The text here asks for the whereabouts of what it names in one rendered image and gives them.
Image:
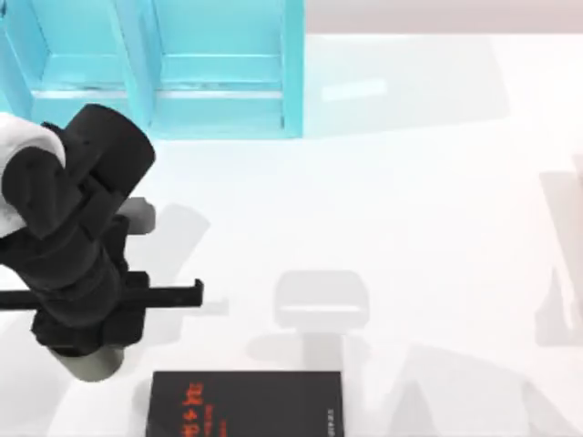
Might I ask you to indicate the black book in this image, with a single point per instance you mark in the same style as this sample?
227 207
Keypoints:
246 405

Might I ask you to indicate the light blue rack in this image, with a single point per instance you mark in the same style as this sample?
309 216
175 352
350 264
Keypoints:
218 68

